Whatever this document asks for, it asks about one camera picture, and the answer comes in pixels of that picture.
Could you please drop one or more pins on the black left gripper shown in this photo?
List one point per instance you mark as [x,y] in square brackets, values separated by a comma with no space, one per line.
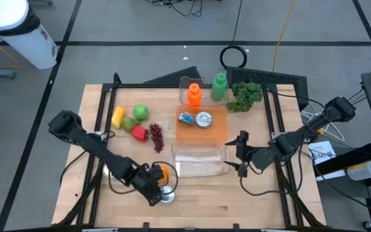
[143,178]

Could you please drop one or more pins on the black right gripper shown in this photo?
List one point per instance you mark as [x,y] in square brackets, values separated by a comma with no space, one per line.
[261,158]

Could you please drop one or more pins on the orange fruit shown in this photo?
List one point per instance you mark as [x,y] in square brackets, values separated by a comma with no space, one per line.
[165,174]

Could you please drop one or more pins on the olive label tin can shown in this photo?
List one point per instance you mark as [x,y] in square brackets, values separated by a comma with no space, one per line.
[168,197]

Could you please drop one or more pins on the dark red grape bunch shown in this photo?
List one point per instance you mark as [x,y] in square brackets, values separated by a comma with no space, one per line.
[156,137]

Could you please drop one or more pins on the silver tin can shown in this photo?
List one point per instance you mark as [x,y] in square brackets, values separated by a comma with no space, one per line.
[203,120]

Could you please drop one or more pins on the red bell pepper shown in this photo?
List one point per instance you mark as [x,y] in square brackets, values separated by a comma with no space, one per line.
[139,133]

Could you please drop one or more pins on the green pear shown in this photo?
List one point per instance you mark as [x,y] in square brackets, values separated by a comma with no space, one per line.
[128,124]

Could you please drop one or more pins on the green plastic bottle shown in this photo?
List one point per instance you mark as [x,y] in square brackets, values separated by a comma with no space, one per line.
[219,88]

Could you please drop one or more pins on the orange plastic bottle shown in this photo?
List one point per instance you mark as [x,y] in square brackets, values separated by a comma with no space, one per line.
[194,96]

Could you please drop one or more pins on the green apple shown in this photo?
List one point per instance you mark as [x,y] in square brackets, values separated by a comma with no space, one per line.
[140,111]

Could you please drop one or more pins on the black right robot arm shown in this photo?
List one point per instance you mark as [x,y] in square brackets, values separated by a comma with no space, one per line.
[301,133]

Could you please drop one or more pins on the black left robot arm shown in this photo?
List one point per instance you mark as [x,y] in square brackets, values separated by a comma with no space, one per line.
[72,129]

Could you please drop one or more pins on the clear plastic bin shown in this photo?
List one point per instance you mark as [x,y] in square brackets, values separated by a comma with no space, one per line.
[185,83]
[201,161]

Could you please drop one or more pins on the orange plastic tray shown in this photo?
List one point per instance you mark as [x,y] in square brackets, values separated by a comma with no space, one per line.
[201,135]

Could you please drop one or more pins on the green leafy vegetable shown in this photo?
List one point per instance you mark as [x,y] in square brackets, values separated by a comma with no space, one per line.
[245,96]

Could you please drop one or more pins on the yellow bell pepper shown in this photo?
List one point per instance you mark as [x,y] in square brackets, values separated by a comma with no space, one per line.
[118,117]

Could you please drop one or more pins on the white printed paper sheet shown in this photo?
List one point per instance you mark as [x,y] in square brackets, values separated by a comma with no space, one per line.
[322,151]

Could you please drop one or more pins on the black perforated panel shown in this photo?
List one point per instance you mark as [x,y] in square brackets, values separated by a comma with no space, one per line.
[269,77]

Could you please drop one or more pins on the white device with yellow label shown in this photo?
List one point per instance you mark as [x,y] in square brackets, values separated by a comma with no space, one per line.
[361,170]

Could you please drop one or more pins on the white trash can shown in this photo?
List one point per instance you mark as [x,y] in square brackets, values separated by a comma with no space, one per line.
[27,45]

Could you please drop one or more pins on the black trash bag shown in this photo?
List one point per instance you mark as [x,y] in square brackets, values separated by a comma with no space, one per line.
[27,27]

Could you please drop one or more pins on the black cart frame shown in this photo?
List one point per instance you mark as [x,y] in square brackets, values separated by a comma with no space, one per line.
[343,159]

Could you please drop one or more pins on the black metal table frame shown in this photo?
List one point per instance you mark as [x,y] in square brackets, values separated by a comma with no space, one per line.
[134,86]

